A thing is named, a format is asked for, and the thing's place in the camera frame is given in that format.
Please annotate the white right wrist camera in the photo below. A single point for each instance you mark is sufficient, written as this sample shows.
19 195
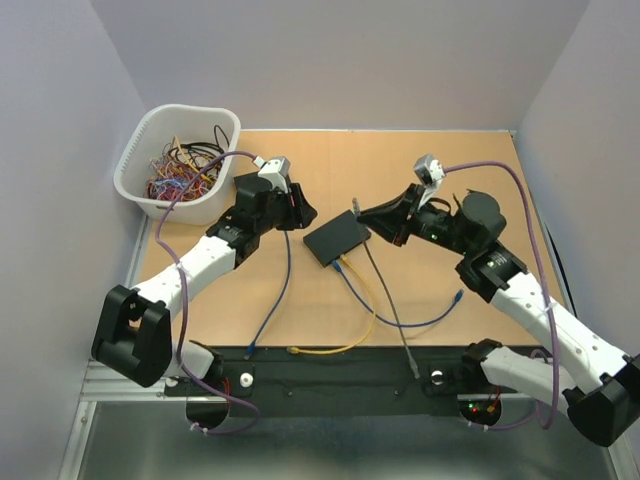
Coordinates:
431 174

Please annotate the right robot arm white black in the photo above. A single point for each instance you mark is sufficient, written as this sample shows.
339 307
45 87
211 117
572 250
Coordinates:
503 281

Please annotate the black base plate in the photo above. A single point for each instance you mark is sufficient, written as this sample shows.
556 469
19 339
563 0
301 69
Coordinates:
211 409

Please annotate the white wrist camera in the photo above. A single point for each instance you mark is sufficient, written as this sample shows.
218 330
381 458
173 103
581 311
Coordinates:
275 171
431 174

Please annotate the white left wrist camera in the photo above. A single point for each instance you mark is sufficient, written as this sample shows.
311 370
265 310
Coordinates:
275 171

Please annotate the aluminium mounting rail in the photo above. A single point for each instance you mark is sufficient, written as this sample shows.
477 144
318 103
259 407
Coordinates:
125 385

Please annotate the white plastic basket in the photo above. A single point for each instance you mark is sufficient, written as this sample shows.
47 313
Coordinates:
154 131

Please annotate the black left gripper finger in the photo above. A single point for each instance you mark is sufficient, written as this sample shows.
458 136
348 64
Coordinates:
295 194
303 215

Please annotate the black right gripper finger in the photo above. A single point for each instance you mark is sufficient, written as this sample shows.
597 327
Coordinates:
393 226
401 204

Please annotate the black network switch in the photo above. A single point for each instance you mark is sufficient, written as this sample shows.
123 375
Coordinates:
247 183
335 238

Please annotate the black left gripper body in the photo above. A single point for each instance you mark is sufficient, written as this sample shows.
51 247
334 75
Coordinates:
279 213

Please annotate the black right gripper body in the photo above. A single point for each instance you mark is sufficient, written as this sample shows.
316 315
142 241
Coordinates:
435 225

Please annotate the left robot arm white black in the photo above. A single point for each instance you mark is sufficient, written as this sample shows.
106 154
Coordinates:
133 335

